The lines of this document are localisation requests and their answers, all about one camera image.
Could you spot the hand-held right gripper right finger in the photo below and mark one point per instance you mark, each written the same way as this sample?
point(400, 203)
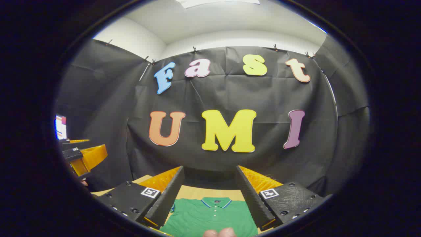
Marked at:
point(251, 204)

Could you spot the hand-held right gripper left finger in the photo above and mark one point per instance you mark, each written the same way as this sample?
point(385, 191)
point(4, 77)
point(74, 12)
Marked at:
point(169, 200)

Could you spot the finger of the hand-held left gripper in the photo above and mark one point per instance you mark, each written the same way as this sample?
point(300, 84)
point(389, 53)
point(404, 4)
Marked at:
point(72, 154)
point(70, 145)

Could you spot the green T-shirt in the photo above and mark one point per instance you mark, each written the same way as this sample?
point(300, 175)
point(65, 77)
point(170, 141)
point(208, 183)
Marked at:
point(210, 220)

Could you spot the computer monitor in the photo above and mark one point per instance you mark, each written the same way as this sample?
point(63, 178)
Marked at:
point(61, 126)

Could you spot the black backdrop cloth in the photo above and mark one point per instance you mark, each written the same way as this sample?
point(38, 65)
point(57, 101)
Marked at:
point(230, 95)

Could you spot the row of small backdrop clips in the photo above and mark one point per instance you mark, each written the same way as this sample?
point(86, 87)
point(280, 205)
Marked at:
point(194, 50)

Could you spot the ceiling light panel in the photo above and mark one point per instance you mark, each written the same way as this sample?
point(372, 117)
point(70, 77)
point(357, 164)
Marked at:
point(217, 2)

